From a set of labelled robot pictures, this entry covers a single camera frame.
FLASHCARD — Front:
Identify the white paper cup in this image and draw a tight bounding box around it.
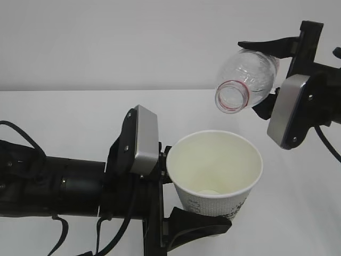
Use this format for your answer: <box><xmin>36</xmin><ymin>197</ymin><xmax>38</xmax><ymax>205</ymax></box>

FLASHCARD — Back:
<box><xmin>165</xmin><ymin>130</ymin><xmax>264</xmax><ymax>221</ymax></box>

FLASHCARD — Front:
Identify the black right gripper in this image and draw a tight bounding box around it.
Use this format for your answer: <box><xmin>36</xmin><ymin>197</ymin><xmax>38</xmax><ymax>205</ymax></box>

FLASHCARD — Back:
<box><xmin>238</xmin><ymin>20</ymin><xmax>324</xmax><ymax>120</ymax></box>

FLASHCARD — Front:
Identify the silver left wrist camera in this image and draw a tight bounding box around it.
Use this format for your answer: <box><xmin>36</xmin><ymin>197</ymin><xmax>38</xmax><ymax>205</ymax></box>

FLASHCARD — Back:
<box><xmin>120</xmin><ymin>105</ymin><xmax>159</xmax><ymax>176</ymax></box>

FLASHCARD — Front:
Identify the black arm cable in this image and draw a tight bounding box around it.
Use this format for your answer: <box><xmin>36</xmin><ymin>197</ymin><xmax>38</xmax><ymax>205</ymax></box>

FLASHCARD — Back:
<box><xmin>315</xmin><ymin>124</ymin><xmax>341</xmax><ymax>163</ymax></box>
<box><xmin>0</xmin><ymin>120</ymin><xmax>70</xmax><ymax>256</ymax></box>

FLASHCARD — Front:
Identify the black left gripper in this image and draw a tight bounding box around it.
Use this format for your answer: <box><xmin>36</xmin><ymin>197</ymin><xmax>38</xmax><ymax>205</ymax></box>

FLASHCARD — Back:
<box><xmin>98</xmin><ymin>138</ymin><xmax>233</xmax><ymax>256</ymax></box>

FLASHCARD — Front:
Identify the clear Nongfu Spring water bottle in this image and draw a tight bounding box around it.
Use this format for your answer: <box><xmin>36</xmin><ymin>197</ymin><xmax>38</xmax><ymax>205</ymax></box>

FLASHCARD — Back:
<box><xmin>215</xmin><ymin>49</ymin><xmax>280</xmax><ymax>114</ymax></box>

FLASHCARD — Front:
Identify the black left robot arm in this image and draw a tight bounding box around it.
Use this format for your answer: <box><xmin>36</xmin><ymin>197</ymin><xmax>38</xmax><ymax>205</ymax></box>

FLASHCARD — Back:
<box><xmin>1</xmin><ymin>141</ymin><xmax>232</xmax><ymax>255</ymax></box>

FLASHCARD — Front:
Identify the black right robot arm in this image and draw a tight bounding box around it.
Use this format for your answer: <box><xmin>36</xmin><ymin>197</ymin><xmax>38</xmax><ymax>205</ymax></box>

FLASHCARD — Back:
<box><xmin>238</xmin><ymin>21</ymin><xmax>340</xmax><ymax>144</ymax></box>

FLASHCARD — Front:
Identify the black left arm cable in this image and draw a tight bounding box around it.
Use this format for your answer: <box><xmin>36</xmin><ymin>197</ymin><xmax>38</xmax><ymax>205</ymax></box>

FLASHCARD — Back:
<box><xmin>0</xmin><ymin>120</ymin><xmax>70</xmax><ymax>256</ymax></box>

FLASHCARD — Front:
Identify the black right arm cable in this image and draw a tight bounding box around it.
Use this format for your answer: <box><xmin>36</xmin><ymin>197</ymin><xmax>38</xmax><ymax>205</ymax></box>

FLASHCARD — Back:
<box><xmin>315</xmin><ymin>124</ymin><xmax>341</xmax><ymax>163</ymax></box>

